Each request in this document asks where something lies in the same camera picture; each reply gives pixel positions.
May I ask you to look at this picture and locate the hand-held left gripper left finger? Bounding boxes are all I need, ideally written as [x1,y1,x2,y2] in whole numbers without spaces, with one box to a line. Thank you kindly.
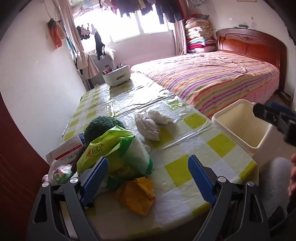
[26,156,109,241]

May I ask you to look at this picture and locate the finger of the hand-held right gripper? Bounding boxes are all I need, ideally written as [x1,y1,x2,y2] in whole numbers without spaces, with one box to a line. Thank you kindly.
[253,103,296,147]
[270,102,296,121]

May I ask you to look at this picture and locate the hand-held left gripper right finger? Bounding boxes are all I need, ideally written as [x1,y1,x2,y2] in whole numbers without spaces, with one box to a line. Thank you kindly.
[187,155,271,241]

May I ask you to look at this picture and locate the white plastic bin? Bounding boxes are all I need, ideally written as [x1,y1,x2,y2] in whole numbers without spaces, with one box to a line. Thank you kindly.
[211,99,281,173]

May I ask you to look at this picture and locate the white red medicine box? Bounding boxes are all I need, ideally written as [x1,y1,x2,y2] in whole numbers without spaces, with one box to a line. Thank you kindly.
[46,133,85,164]

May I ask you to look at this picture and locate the yellow wrapper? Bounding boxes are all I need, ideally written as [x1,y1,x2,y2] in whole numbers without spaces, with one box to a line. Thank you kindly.
[114,177,156,216]

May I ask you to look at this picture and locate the green tissue packet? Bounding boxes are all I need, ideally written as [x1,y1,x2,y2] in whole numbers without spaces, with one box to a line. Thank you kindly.
[76,126,153,186]

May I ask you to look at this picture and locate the dark green fluffy ball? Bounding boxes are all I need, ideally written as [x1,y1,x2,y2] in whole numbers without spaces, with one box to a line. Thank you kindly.
[84,116,126,145]

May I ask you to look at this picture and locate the white face mask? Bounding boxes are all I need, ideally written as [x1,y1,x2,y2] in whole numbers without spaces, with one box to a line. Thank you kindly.
[135,112,162,141]

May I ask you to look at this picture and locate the white tissue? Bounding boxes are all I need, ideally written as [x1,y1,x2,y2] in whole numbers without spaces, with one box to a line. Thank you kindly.
[146,109,177,126]

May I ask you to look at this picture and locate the person's right hand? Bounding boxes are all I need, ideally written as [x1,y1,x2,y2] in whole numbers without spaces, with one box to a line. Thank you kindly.
[287,153,296,198]

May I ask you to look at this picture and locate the clear plastic bag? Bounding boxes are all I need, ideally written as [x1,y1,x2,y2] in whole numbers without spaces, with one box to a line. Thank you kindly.
[47,159,77,186]

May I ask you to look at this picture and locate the yellow checkered plastic tablecloth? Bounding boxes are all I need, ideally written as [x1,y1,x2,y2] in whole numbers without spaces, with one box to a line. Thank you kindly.
[46,72,258,241]

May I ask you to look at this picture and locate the person's grey pants leg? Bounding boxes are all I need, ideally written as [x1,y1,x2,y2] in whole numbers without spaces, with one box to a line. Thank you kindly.
[258,157,294,232]

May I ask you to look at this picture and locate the striped bed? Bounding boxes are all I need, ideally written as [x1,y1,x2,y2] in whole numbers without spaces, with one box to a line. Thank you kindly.
[131,50,280,120]

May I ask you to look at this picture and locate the wooden bed headboard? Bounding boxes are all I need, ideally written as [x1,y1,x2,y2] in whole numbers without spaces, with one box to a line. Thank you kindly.
[216,28,287,93]

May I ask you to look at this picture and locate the dark red wooden door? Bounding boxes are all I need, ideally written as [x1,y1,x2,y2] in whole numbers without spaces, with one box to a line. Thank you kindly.
[0,93,50,241]

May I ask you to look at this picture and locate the stack of folded blankets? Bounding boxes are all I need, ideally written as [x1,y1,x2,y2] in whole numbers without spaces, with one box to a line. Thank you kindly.
[184,14,217,54]

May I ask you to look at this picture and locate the white round container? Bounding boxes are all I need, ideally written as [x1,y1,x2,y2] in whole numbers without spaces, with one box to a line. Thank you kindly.
[102,65,132,87]

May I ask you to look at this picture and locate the pink straight curtain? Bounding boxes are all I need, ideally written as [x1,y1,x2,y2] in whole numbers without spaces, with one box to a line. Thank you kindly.
[173,20,187,55]

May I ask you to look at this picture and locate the white cabinet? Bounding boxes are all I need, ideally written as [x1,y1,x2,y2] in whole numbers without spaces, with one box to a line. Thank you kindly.
[92,56,115,86]

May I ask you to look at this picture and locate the white lace cloth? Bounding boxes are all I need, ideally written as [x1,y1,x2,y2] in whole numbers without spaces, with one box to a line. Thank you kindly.
[85,48,116,61]

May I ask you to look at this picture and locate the black hanging garment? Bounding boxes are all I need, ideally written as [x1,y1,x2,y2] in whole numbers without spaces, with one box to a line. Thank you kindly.
[94,30,105,61]

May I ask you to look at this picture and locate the row of dark hanging clothes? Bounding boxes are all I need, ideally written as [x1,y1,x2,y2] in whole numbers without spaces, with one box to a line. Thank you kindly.
[98,0,185,25]

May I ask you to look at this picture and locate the window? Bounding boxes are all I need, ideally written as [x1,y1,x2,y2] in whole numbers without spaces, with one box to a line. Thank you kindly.
[74,9,176,43]

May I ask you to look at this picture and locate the hanging small garments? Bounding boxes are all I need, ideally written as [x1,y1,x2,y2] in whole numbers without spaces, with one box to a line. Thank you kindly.
[76,23,96,41]

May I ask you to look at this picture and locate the orange cloth on hook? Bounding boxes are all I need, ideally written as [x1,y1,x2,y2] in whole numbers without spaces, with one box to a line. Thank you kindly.
[47,19,67,49]

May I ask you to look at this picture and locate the pink tied curtain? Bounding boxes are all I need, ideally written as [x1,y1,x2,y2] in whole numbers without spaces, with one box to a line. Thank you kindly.
[59,0,100,80]

